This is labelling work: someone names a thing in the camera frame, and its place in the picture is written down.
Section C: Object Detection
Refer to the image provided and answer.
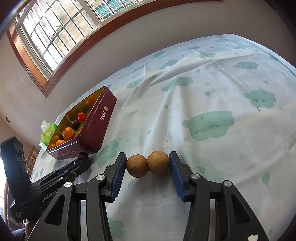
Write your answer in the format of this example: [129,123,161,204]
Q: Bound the brown longan front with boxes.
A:
[126,155,149,178]

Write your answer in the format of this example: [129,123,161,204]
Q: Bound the brown longan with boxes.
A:
[126,155,149,178]
[147,151,170,175]

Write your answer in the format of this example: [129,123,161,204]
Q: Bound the brown longan back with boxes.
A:
[147,151,170,175]

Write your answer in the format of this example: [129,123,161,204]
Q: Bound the small orange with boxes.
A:
[55,139,65,146]

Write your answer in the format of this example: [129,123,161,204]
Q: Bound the large orange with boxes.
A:
[62,127,74,140]

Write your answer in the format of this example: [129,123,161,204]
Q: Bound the large dark wrinkled fruit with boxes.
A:
[71,120,81,131]

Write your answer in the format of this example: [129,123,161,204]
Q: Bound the red tomato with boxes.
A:
[77,112,87,123]

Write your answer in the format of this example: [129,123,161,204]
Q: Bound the person's left hand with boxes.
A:
[25,220,38,241]

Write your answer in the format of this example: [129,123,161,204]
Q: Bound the wooden chair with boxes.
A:
[25,146,38,174]

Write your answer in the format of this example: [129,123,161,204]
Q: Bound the green tissue pack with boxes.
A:
[39,120,58,150]

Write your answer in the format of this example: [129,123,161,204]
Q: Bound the red gold toffee tin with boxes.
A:
[46,86,117,160]

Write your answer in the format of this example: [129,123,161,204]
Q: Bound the white cloud-pattern tablecloth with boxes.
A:
[30,33,296,241]

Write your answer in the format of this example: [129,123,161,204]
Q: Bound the wooden framed barred window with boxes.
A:
[6,0,223,98]

